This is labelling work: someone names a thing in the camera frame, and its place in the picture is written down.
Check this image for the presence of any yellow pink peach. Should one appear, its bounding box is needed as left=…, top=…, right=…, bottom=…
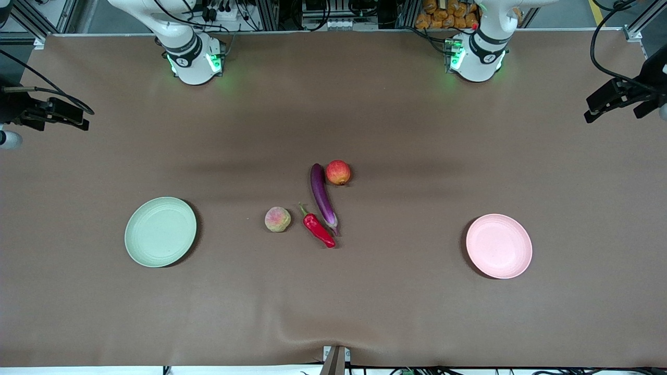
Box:
left=264, top=206, right=292, bottom=233

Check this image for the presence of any long purple eggplant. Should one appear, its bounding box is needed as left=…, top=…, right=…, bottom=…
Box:
left=311, top=163, right=341, bottom=238

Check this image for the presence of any red chili pepper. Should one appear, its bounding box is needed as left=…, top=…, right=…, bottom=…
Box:
left=298, top=203, right=337, bottom=249

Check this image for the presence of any red round apple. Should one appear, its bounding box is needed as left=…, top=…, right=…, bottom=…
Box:
left=326, top=160, right=352, bottom=186

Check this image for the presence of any pale green round plate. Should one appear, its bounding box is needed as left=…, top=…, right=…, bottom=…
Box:
left=124, top=196, right=197, bottom=268

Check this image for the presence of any pink round plate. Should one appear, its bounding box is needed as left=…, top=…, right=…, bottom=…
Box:
left=465, top=214, right=533, bottom=280

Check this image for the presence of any bag of orange items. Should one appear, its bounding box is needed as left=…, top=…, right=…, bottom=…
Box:
left=415, top=0, right=480, bottom=30

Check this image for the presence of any brown table cover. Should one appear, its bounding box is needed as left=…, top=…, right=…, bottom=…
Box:
left=0, top=29, right=667, bottom=368

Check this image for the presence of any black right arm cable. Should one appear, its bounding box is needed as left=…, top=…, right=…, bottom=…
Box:
left=0, top=48, right=95, bottom=115

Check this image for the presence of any aluminium frame profile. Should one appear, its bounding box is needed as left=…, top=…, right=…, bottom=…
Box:
left=0, top=0, right=59, bottom=50
left=623, top=0, right=667, bottom=42

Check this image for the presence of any grey metal bracket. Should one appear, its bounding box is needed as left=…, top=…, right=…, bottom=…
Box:
left=322, top=345, right=351, bottom=375

